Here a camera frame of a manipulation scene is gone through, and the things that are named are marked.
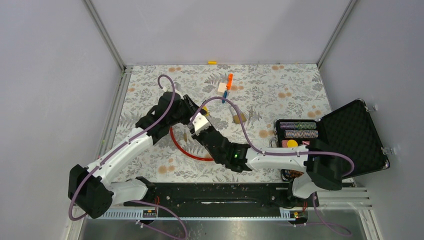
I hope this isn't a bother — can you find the blue toy brick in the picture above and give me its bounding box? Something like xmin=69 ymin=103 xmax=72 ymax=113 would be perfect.
xmin=221 ymin=90 xmax=228 ymax=104

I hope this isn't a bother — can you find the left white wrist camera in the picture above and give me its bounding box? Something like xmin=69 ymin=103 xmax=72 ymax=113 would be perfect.
xmin=162 ymin=84 xmax=184 ymax=98

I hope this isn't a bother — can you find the orange toy brick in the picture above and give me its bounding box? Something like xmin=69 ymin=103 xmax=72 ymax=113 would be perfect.
xmin=226 ymin=73 xmax=234 ymax=91

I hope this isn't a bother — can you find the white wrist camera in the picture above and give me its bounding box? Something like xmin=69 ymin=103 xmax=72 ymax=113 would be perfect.
xmin=162 ymin=84 xmax=184 ymax=98
xmin=190 ymin=113 xmax=212 ymax=136

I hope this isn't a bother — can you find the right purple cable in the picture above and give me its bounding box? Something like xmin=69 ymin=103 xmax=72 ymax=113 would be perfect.
xmin=188 ymin=96 xmax=355 ymax=178

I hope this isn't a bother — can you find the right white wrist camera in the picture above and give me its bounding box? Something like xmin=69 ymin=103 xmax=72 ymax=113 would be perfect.
xmin=190 ymin=113 xmax=212 ymax=136

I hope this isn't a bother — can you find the red cable lock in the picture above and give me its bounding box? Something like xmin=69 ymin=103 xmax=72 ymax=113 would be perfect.
xmin=169 ymin=127 xmax=213 ymax=162

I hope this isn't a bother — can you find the white toy block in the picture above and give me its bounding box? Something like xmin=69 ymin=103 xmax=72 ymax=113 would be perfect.
xmin=217 ymin=82 xmax=227 ymax=96

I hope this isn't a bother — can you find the black poker chip case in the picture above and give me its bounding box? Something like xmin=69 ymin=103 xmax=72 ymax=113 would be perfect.
xmin=275 ymin=98 xmax=391 ymax=178

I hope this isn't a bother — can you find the yellow poker chip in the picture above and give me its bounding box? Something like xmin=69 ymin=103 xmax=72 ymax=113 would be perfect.
xmin=286 ymin=139 xmax=299 ymax=148

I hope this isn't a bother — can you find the floral table mat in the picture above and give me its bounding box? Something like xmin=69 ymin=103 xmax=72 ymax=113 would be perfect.
xmin=114 ymin=64 xmax=331 ymax=183

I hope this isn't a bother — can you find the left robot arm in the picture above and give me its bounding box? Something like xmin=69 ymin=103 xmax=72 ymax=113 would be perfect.
xmin=68 ymin=92 xmax=199 ymax=219

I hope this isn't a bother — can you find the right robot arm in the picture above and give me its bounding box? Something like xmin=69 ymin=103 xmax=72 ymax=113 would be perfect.
xmin=190 ymin=126 xmax=343 ymax=206

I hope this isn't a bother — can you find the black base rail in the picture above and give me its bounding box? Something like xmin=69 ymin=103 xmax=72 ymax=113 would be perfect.
xmin=144 ymin=182 xmax=320 ymax=220

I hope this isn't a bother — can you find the yellow padlock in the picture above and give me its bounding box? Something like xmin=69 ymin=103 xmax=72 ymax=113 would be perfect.
xmin=200 ymin=106 xmax=210 ymax=117

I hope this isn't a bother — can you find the long shackle brass padlock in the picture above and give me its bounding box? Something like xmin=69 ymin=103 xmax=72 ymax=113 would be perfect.
xmin=229 ymin=106 xmax=247 ymax=125

